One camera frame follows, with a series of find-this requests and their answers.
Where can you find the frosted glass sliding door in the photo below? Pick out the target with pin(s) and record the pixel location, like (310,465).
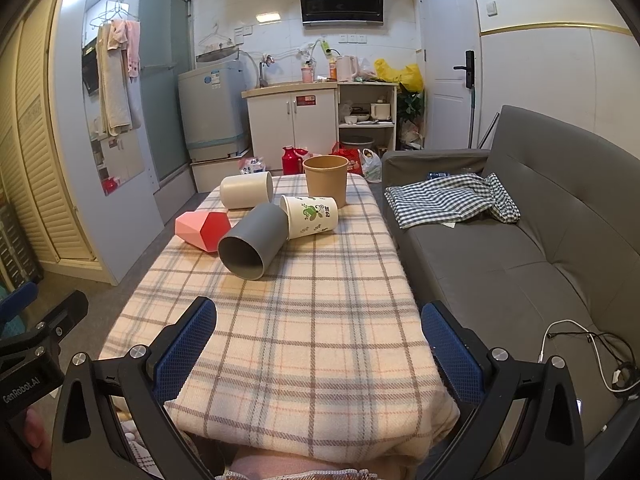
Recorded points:
(160,85)

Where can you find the white leaf-print paper cup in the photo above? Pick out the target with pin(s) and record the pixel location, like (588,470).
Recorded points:
(310,217)

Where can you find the red shopping bag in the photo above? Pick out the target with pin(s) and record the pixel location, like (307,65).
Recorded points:
(352,155)

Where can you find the white door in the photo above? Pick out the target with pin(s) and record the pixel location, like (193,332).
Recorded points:
(445,25)

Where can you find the white electric kettle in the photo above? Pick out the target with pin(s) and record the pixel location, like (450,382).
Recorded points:
(346,70)

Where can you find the white open shelf unit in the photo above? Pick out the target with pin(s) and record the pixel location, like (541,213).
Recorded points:
(367,91)

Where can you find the green checked cloth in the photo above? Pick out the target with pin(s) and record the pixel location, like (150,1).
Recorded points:
(440,200)

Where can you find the grey sofa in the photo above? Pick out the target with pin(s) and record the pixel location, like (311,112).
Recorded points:
(540,240)

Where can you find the pink hanging towel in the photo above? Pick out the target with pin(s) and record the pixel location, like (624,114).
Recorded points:
(131,47)

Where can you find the yellow plastic bag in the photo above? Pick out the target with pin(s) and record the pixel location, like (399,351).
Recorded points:
(400,75)

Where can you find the white light switch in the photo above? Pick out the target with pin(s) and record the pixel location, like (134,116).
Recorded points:
(491,8)

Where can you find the sink faucet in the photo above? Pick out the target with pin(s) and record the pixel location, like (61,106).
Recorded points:
(267,62)

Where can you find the green leafy plant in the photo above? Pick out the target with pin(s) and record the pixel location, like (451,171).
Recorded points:
(411,102)

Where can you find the black pot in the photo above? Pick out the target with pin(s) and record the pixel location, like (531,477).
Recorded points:
(356,142)

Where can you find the grey washing machine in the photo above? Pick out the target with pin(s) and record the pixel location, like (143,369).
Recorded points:
(212,110)

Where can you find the white washing machine base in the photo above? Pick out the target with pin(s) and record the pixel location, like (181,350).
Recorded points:
(215,172)

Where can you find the orange bottle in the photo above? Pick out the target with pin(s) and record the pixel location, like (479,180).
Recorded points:
(332,70)

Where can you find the beige hanging towel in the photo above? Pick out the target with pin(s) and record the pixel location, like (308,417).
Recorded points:
(112,90)

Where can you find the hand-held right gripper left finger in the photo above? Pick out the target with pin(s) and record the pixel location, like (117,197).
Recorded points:
(184,352)

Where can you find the person's pink clothing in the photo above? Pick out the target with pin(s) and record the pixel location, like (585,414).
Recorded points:
(300,467)

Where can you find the red and pink faceted cup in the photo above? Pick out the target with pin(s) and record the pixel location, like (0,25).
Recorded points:
(202,230)

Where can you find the white sink cabinet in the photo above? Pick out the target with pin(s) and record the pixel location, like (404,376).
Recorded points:
(290,125)

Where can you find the red thermos jug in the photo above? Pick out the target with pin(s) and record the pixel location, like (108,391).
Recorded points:
(291,162)

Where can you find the grey plastic cup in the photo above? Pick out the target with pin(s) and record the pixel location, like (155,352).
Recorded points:
(250,240)

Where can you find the beige plastic cup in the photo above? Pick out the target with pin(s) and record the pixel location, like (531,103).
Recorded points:
(247,190)

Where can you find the pink container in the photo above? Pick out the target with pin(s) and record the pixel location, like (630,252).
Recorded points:
(306,74)

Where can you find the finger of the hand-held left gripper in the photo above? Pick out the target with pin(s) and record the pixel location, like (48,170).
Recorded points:
(20,296)
(62,312)

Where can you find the wall mirror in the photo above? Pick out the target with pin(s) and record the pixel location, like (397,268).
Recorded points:
(120,160)

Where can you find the green power strip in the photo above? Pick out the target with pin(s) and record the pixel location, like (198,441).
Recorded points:
(326,48)

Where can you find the brown paper cup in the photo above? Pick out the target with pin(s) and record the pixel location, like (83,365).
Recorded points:
(326,182)

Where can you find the tissue pack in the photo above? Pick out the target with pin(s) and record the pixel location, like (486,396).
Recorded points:
(251,165)

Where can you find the white plastic bag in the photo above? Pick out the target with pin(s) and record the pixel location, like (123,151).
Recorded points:
(371,167)

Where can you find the cream louvered closet door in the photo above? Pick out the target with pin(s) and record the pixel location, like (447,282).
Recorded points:
(45,160)

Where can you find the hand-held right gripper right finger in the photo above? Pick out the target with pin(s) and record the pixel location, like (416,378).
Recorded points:
(454,355)

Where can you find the plaid blanket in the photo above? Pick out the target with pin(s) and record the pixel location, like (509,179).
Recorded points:
(300,320)

